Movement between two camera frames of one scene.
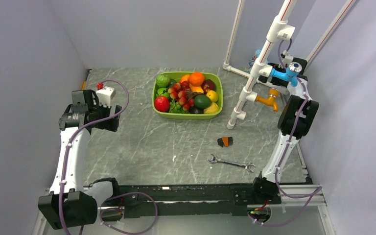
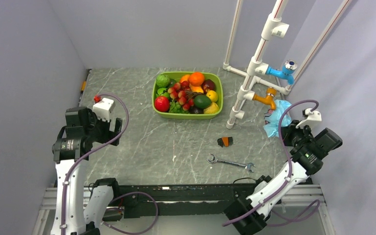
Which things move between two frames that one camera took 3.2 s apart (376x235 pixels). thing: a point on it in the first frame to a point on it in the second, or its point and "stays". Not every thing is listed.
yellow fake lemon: [212, 95] stays
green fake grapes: [175, 107] stays
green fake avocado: [202, 101] stays
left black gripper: [110, 124] to [109, 134]
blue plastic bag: [251, 60] to [271, 129]
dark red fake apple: [207, 85] stays
